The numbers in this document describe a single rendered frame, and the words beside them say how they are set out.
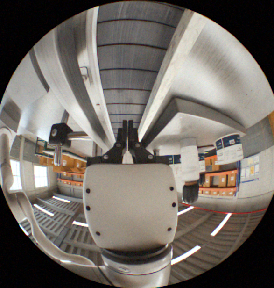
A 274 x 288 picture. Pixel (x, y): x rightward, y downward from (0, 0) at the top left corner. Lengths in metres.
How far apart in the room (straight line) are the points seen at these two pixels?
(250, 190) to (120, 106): 4.82
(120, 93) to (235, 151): 0.55
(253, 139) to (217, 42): 4.38
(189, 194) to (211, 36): 0.49
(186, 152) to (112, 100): 0.34
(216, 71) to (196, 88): 0.08
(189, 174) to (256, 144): 4.23
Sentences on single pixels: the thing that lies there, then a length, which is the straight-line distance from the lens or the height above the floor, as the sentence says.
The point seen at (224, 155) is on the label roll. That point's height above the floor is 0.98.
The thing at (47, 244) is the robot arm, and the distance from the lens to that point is 0.50.
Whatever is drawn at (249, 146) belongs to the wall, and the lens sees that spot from 4.50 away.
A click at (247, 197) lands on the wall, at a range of 4.91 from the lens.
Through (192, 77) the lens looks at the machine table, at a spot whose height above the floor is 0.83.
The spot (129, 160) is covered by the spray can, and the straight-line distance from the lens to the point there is 0.32.
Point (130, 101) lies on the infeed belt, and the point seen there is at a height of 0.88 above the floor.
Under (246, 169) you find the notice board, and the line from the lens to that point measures 4.44.
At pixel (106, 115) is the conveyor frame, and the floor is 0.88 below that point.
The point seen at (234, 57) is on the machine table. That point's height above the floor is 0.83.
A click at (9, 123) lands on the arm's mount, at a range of 0.67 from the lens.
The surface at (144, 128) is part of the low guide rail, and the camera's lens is 0.19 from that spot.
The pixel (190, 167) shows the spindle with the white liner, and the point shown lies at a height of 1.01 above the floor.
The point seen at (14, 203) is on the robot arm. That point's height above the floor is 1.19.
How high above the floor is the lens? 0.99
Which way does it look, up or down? 14 degrees down
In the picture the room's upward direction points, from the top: 178 degrees clockwise
